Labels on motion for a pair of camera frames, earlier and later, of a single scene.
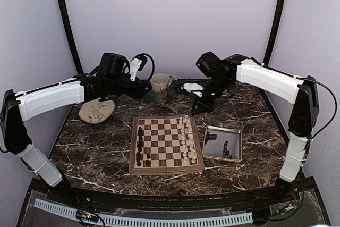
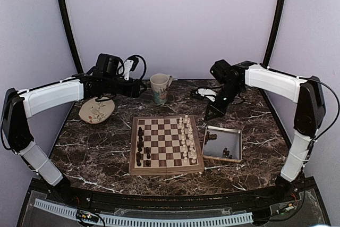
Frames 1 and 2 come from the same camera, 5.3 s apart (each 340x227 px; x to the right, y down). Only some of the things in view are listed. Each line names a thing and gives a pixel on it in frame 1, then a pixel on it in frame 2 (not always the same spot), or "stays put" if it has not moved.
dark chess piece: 140,132 stays put
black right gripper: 204,106 -> 218,111
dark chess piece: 139,145 stays put
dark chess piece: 140,139 stays put
